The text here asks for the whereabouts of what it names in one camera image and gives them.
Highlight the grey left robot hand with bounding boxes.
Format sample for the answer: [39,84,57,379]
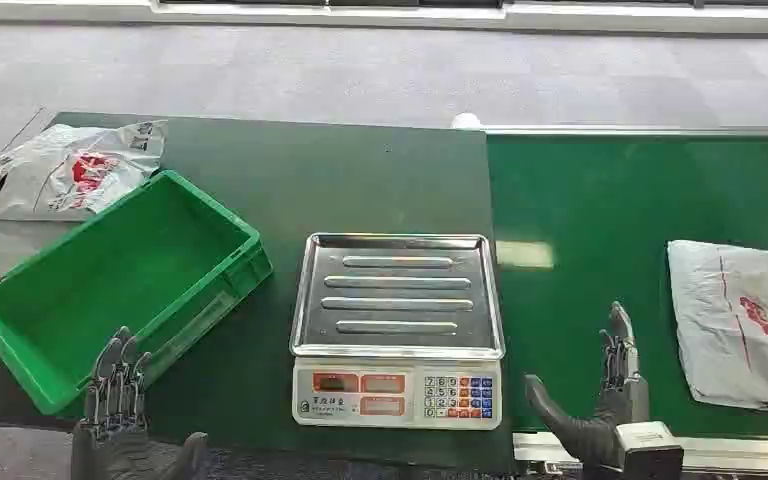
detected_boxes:
[69,325,210,480]

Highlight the grey parcel bag red print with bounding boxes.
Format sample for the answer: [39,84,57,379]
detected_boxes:
[666,239,768,412]

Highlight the green conveyor belt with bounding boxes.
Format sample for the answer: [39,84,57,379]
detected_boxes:
[485,132,768,440]

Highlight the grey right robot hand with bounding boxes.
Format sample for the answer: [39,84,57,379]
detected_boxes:
[524,301,652,480]

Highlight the crumpled grey parcel bag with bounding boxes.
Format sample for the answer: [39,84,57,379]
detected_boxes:
[0,120,169,223]

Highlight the green plastic crate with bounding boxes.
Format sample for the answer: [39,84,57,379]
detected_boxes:
[0,170,274,417]

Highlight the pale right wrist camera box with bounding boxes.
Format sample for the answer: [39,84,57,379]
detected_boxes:
[615,421,685,480]

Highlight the electronic scale with steel tray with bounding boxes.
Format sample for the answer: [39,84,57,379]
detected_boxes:
[289,232,507,432]

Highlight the silver conveyor frame rail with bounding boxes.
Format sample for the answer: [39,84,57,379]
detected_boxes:
[512,431,768,478]

